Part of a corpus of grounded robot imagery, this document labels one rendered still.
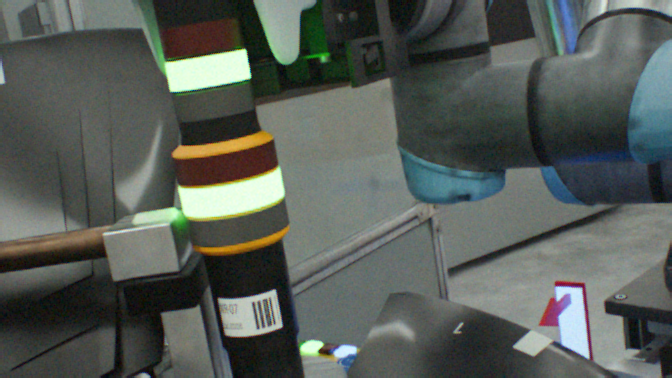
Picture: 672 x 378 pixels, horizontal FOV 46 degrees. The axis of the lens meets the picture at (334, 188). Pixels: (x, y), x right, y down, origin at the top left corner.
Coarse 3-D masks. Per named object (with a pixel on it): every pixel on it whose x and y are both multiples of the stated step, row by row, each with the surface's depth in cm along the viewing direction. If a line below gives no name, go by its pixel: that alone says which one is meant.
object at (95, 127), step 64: (64, 64) 45; (128, 64) 46; (0, 128) 43; (64, 128) 43; (128, 128) 43; (0, 192) 41; (64, 192) 40; (128, 192) 40; (0, 320) 38; (64, 320) 37; (128, 320) 36
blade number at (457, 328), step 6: (456, 318) 57; (450, 324) 57; (456, 324) 57; (462, 324) 57; (468, 324) 57; (474, 324) 57; (444, 330) 56; (450, 330) 56; (456, 330) 56; (462, 330) 56; (468, 330) 56; (450, 336) 55; (456, 336) 55; (462, 336) 55; (468, 336) 55
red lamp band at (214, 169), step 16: (272, 144) 33; (176, 160) 32; (192, 160) 32; (208, 160) 31; (224, 160) 31; (240, 160) 31; (256, 160) 32; (272, 160) 33; (176, 176) 33; (192, 176) 32; (208, 176) 31; (224, 176) 31; (240, 176) 32
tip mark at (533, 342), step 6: (528, 336) 56; (534, 336) 56; (540, 336) 56; (522, 342) 55; (528, 342) 55; (534, 342) 55; (540, 342) 55; (546, 342) 55; (516, 348) 54; (522, 348) 54; (528, 348) 54; (534, 348) 54; (540, 348) 54; (534, 354) 53
